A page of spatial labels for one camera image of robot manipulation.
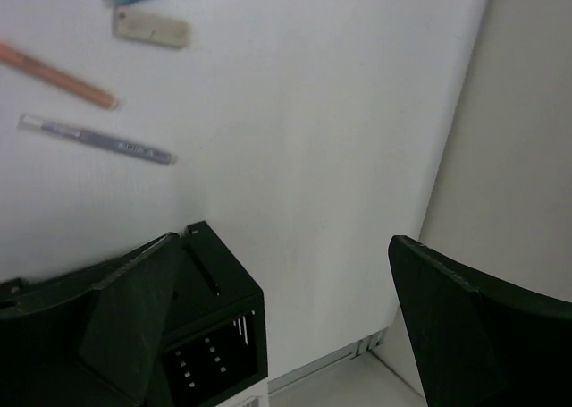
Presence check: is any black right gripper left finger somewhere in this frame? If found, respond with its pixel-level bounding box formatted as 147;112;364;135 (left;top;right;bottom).
1;233;181;406

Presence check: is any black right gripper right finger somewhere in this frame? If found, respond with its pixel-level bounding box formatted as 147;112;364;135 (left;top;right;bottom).
388;235;571;406

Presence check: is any grey highlighter pen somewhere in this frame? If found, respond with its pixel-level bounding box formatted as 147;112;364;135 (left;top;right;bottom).
18;114;177;165

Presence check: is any orange highlighter pen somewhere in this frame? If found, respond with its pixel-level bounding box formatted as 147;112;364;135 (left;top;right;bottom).
1;42;120;110

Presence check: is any beige eraser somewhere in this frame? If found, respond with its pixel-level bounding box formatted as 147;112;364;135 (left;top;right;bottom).
114;7;190;49

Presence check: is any black slotted container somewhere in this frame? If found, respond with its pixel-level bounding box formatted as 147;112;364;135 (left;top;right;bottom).
145;221;268;406

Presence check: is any aluminium rail frame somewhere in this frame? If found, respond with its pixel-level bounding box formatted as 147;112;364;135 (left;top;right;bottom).
268;329;386;395

